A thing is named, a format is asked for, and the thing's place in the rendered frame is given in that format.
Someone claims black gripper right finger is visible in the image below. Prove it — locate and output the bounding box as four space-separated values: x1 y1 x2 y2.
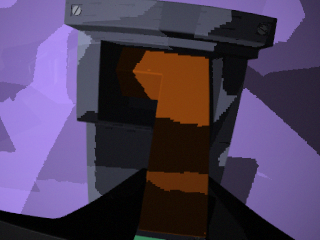
204 177 295 240

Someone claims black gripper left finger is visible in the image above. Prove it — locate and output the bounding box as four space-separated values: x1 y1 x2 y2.
0 168 147 240

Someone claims orange l-shaped part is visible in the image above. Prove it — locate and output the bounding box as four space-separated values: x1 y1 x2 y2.
116 47 209 237

